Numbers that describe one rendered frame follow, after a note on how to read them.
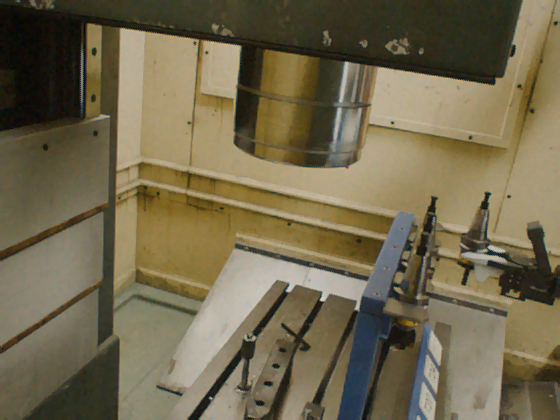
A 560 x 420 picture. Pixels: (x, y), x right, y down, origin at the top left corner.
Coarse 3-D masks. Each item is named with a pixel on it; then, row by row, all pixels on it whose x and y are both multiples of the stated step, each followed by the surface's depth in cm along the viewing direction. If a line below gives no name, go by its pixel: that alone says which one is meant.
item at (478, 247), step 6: (462, 234) 122; (462, 240) 120; (468, 240) 119; (474, 240) 119; (462, 246) 120; (468, 246) 119; (474, 246) 118; (480, 246) 118; (486, 246) 118; (474, 252) 118; (480, 252) 118; (486, 252) 119
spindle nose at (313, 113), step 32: (256, 64) 59; (288, 64) 57; (320, 64) 56; (352, 64) 57; (256, 96) 59; (288, 96) 58; (320, 96) 58; (352, 96) 59; (256, 128) 60; (288, 128) 59; (320, 128) 59; (352, 128) 61; (288, 160) 60; (320, 160) 60; (352, 160) 63
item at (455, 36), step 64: (0, 0) 60; (64, 0) 58; (128, 0) 55; (192, 0) 53; (256, 0) 51; (320, 0) 50; (384, 0) 48; (448, 0) 46; (512, 0) 45; (384, 64) 50; (448, 64) 48
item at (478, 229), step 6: (480, 210) 118; (486, 210) 117; (474, 216) 119; (480, 216) 118; (486, 216) 118; (474, 222) 119; (480, 222) 118; (486, 222) 118; (468, 228) 120; (474, 228) 119; (480, 228) 118; (486, 228) 118; (468, 234) 120; (474, 234) 119; (480, 234) 118; (486, 234) 119; (480, 240) 118; (486, 240) 120
